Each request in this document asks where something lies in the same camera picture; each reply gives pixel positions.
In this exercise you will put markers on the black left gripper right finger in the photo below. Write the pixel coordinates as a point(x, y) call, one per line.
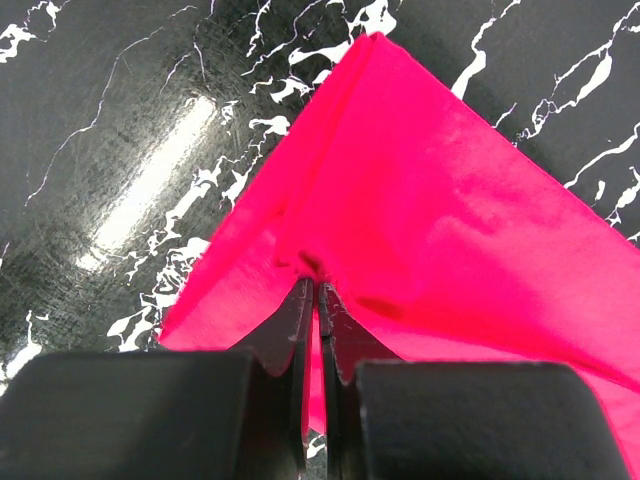
point(345, 343)

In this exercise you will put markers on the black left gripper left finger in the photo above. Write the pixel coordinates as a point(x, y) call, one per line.
point(274, 435)

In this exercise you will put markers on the magenta t shirt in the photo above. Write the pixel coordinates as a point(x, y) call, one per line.
point(441, 238)

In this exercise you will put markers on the black marble pattern mat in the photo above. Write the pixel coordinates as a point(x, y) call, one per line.
point(129, 129)

